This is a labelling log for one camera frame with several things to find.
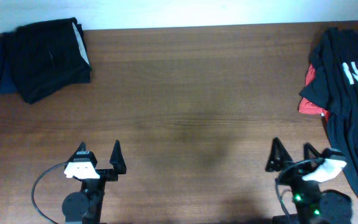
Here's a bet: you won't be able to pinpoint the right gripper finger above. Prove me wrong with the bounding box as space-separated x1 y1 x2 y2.
303 142 321 160
265 138 293 172

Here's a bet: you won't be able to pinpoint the black shorts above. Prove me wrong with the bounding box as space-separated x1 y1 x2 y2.
4 17 91 104

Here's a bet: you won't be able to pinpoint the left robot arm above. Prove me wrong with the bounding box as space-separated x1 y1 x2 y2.
62 140 127 224

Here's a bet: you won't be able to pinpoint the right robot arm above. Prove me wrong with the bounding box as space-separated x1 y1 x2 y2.
265 138 352 224

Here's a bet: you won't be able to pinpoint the red garment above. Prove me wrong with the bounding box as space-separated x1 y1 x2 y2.
298 64 330 121

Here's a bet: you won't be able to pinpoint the black printed t-shirt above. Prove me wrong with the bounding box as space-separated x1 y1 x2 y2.
300 27 358 196

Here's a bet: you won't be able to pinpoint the folded navy blue garment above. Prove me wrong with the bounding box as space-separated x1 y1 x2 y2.
0 32 17 95

